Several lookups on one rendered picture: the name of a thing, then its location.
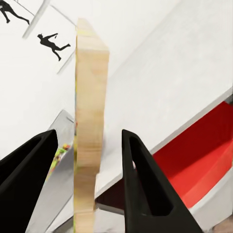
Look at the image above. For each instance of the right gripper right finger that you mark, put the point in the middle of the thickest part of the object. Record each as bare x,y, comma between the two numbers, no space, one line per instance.
169,213

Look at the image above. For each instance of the toy box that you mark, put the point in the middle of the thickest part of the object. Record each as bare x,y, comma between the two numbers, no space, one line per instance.
59,186

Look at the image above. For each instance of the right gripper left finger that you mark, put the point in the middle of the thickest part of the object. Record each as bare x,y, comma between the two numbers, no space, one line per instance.
22,176

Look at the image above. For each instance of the swivel chair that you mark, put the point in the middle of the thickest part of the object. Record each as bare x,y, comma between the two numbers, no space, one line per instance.
199,165

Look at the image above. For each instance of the jigsaw puzzle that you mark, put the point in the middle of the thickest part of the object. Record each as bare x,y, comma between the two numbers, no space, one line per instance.
54,163
91,71

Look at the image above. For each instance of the board game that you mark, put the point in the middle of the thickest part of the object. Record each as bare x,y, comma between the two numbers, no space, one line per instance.
64,150

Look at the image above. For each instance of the desk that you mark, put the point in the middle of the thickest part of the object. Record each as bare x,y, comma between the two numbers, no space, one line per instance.
181,71

